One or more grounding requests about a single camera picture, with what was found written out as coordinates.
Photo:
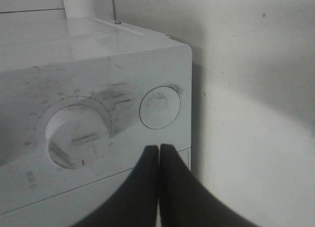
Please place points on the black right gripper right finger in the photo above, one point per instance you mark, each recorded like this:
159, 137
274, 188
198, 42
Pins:
183, 200

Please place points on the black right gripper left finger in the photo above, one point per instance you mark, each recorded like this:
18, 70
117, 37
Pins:
134, 203

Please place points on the white timer knob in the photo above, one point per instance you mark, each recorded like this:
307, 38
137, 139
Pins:
77, 136

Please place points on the round white door-release button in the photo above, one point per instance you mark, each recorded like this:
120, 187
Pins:
159, 107

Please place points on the white microwave oven body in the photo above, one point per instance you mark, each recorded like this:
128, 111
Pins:
49, 65

